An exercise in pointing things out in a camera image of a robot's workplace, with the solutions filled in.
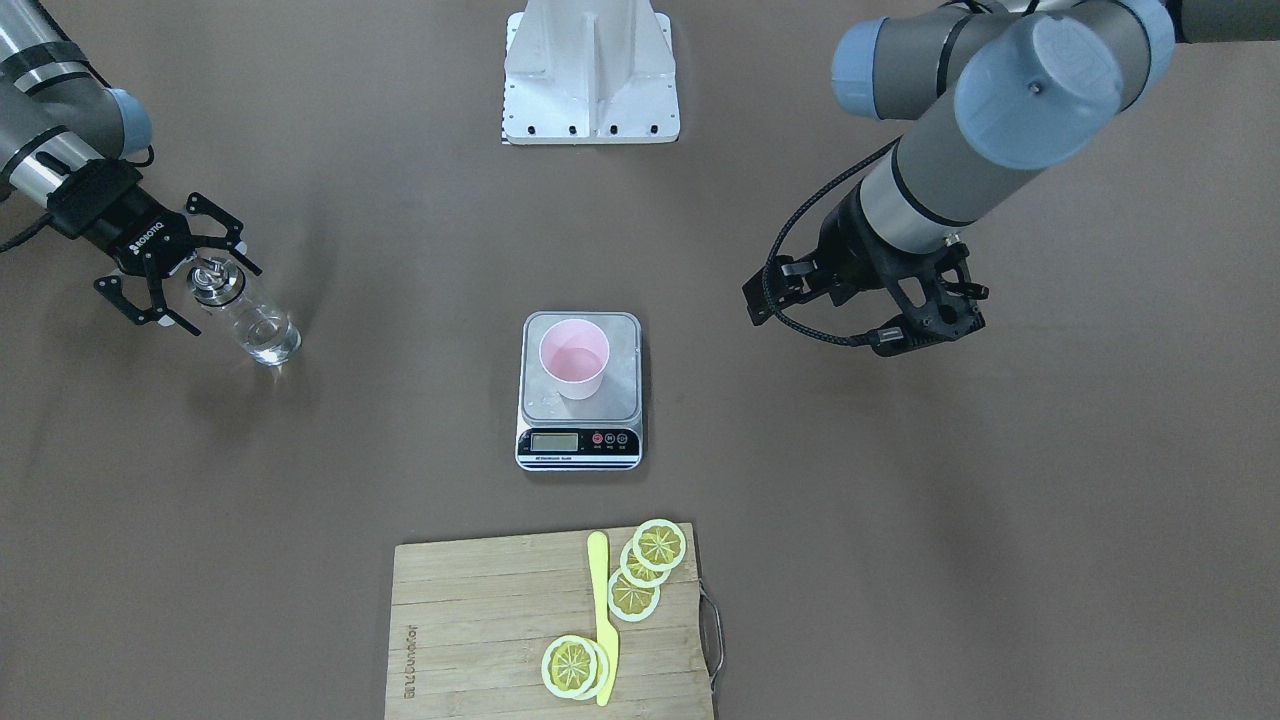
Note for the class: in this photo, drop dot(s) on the lemon slice toy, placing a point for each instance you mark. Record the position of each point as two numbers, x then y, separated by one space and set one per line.
575 668
636 573
629 602
659 545

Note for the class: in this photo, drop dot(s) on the clear glass sauce bottle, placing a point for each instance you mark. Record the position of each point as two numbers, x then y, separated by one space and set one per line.
261 327

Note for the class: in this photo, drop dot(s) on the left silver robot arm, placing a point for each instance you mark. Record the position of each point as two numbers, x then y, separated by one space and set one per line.
993 100

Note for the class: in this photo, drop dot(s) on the pink plastic cup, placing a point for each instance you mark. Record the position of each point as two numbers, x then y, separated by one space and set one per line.
575 354

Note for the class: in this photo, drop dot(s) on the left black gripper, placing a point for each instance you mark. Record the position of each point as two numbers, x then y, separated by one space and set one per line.
848 246

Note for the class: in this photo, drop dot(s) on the bamboo cutting board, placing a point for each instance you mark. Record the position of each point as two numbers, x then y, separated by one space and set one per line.
470 620

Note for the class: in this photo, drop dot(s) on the yellow plastic knife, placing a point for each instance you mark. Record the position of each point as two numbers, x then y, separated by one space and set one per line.
599 561

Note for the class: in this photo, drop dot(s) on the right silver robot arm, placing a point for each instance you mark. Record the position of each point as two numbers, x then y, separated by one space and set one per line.
69 140

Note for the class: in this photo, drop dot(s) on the silver digital kitchen scale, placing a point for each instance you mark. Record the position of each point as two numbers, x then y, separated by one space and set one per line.
601 433

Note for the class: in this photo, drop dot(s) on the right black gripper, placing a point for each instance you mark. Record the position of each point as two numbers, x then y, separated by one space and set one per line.
142 238

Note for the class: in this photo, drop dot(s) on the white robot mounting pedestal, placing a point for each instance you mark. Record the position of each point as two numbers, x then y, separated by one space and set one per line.
589 73

